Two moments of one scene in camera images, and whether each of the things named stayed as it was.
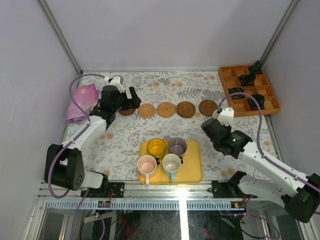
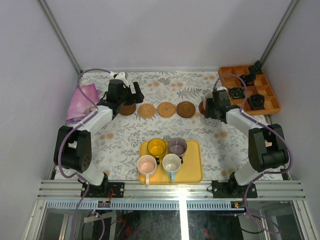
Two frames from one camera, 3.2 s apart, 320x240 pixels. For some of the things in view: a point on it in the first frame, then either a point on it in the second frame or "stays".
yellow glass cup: [156, 147] stays
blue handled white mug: [171, 163] stays
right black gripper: [228, 127] -> [209, 104]
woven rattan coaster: [166, 109] stays
